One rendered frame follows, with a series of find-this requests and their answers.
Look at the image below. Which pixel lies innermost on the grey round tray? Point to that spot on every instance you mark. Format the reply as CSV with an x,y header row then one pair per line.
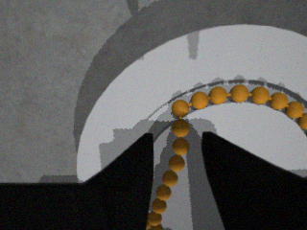
x,y
139,100

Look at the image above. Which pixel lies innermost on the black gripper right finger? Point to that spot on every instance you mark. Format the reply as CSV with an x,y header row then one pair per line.
x,y
252,193

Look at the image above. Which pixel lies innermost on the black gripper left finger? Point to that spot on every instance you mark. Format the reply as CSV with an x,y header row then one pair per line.
x,y
115,198

